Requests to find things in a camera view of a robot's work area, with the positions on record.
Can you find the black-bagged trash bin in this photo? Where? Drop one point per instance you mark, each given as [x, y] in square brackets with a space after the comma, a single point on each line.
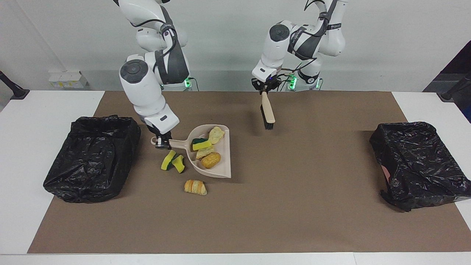
[92, 158]

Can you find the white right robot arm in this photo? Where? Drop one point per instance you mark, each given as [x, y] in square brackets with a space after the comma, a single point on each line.
[143, 92]

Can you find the white wall socket box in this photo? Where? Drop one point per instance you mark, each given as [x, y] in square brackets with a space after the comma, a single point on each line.
[66, 79]

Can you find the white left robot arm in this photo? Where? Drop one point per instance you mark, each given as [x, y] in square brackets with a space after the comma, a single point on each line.
[279, 48]

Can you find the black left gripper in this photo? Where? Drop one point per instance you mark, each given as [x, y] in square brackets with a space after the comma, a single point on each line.
[266, 82]

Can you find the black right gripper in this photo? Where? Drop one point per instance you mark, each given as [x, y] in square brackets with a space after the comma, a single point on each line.
[160, 131]

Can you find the beige hand brush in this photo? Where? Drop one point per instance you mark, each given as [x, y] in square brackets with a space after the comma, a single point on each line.
[268, 110]

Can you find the pale squarish bread chunk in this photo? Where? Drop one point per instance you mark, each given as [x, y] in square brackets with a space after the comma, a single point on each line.
[205, 152]

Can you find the black-bagged bin with pink patch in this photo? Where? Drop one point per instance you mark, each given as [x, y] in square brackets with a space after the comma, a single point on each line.
[415, 162]

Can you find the yellow green sponge block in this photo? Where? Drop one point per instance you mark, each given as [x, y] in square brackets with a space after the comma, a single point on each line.
[201, 144]

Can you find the orange striped croissant piece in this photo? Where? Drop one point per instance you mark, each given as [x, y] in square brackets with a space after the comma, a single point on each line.
[195, 187]

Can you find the yellow sponge piece green stripe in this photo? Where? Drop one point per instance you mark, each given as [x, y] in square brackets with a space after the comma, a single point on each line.
[167, 160]

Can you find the brown bread roll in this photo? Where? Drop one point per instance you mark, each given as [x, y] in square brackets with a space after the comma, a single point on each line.
[211, 161]

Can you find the brown table mat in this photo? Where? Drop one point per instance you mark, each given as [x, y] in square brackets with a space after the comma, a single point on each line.
[294, 202]

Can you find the curved yellow sponge piece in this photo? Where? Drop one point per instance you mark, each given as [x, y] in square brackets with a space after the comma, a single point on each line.
[179, 163]

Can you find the beige plastic dustpan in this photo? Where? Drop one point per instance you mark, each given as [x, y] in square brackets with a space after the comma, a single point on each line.
[222, 162]

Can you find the pale lobed bread chunk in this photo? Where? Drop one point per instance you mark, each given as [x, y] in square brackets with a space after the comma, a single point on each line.
[216, 135]

